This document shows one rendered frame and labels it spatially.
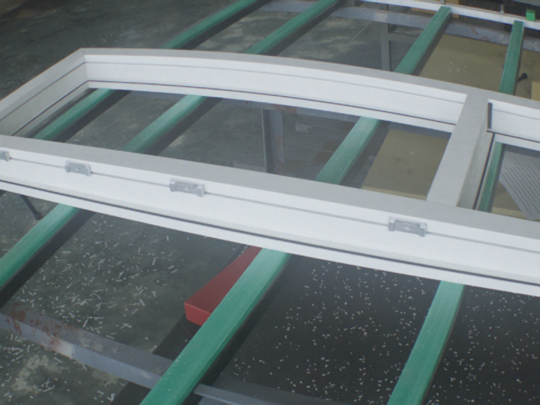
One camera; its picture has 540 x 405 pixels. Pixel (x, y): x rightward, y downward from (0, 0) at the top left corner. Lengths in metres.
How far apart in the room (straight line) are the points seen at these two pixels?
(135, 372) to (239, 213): 0.26
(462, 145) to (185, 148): 2.21
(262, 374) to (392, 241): 0.36
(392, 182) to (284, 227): 0.63
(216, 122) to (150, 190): 2.35
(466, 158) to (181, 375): 0.50
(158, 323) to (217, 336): 1.40
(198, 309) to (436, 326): 0.53
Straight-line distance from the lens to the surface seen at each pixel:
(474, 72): 2.24
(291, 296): 1.33
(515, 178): 1.62
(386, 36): 2.63
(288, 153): 2.35
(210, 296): 1.28
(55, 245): 1.09
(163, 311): 2.28
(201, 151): 3.14
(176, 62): 1.45
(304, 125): 2.54
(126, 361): 0.88
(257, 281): 0.91
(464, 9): 2.12
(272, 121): 1.55
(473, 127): 1.13
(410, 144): 1.72
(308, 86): 1.34
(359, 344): 1.22
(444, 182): 0.97
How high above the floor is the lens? 1.41
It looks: 31 degrees down
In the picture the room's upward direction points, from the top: 4 degrees counter-clockwise
